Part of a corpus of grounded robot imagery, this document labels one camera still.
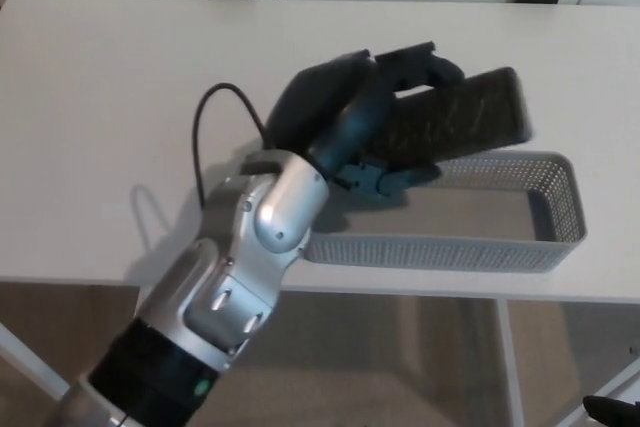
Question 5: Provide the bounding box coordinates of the grey perforated plastic basket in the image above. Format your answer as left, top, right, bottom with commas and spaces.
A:
301, 149, 588, 275

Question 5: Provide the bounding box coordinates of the dark grey felt eraser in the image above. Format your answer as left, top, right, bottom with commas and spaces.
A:
362, 66, 534, 169

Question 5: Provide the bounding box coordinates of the white desk with metal frame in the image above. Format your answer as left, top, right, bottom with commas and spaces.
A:
0, 0, 640, 427

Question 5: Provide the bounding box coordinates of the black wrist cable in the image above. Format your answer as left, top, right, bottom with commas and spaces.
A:
191, 82, 272, 204

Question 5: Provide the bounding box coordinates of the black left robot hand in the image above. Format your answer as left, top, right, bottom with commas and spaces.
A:
263, 39, 464, 201

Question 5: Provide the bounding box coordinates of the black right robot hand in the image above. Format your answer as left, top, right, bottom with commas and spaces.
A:
583, 394, 640, 427

